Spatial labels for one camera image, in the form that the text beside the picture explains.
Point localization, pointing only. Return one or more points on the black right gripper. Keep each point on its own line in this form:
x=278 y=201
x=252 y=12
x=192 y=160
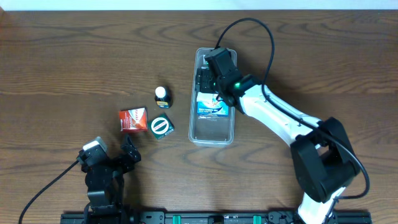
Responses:
x=204 y=81

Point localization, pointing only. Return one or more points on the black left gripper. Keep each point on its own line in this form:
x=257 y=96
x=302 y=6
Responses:
x=119 y=162

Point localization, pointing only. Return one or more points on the white green medicine box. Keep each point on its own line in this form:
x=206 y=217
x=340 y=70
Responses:
x=208 y=60

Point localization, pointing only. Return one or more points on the blue cooling patch packet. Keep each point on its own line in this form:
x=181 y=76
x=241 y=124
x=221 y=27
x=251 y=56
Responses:
x=208 y=105

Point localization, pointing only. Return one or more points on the red Panadol box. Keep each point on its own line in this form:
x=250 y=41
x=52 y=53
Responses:
x=134 y=120

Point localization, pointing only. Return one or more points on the dark cough syrup bottle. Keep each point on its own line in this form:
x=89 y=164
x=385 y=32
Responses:
x=163 y=98

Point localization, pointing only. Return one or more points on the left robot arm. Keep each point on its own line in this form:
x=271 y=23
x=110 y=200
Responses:
x=107 y=201

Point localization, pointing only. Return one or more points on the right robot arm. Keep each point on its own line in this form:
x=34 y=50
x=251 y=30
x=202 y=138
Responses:
x=323 y=158

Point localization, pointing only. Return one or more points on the clear plastic container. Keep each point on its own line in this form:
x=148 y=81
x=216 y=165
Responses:
x=208 y=131

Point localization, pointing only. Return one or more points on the green Zam-Buk box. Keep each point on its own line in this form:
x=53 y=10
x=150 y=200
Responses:
x=161 y=126

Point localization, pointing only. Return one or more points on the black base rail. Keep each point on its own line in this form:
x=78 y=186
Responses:
x=152 y=217

